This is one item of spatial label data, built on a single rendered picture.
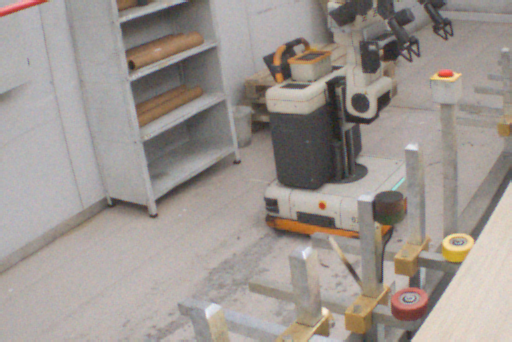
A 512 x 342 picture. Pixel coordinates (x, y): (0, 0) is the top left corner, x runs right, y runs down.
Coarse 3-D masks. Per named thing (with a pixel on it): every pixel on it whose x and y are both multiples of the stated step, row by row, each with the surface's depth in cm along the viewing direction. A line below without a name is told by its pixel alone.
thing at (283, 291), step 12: (252, 288) 151; (264, 288) 148; (276, 288) 146; (288, 288) 145; (288, 300) 145; (324, 300) 139; (336, 300) 138; (348, 300) 137; (336, 312) 138; (372, 312) 132; (384, 312) 130; (384, 324) 131; (396, 324) 129; (408, 324) 127
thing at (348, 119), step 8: (336, 88) 319; (344, 88) 317; (344, 96) 318; (384, 96) 312; (344, 104) 319; (384, 104) 311; (344, 112) 320; (376, 112) 310; (344, 120) 321; (352, 120) 321; (360, 120) 317; (368, 120) 314; (344, 128) 323
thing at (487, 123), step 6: (462, 120) 234; (468, 120) 233; (474, 120) 231; (480, 120) 230; (486, 120) 228; (492, 120) 228; (498, 120) 227; (480, 126) 230; (486, 126) 229; (492, 126) 227
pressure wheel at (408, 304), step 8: (408, 288) 129; (392, 296) 128; (400, 296) 127; (408, 296) 126; (416, 296) 126; (424, 296) 125; (392, 304) 125; (400, 304) 124; (408, 304) 124; (416, 304) 123; (424, 304) 123; (392, 312) 126; (400, 312) 124; (408, 312) 123; (416, 312) 123; (424, 312) 124; (408, 320) 124; (408, 336) 129
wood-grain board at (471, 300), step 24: (504, 216) 150; (480, 240) 142; (504, 240) 140; (480, 264) 133; (504, 264) 131; (456, 288) 127; (480, 288) 125; (504, 288) 123; (432, 312) 121; (456, 312) 119; (480, 312) 117; (504, 312) 115; (432, 336) 114; (456, 336) 112; (480, 336) 110; (504, 336) 108
